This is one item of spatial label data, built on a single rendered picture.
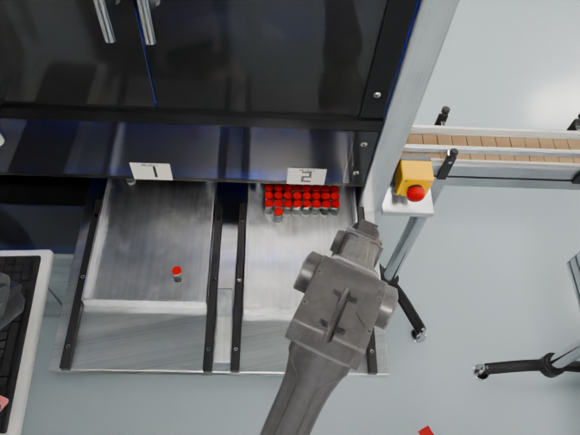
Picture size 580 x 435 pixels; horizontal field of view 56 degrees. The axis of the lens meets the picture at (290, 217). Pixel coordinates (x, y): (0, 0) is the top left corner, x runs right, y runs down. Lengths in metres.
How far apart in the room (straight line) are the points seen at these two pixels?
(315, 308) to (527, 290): 1.96
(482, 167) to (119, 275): 0.91
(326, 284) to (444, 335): 1.70
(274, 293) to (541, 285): 1.49
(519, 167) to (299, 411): 1.06
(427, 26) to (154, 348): 0.81
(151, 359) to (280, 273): 0.33
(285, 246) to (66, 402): 1.15
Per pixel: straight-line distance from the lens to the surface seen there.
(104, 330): 1.24
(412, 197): 1.26
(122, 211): 1.36
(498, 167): 1.48
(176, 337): 1.21
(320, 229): 1.31
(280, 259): 1.27
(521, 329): 2.38
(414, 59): 0.99
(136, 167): 1.24
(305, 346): 0.53
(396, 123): 1.10
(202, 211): 1.33
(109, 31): 0.89
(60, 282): 1.87
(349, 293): 0.57
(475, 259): 2.43
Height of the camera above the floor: 2.02
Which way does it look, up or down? 59 degrees down
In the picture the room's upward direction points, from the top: 6 degrees clockwise
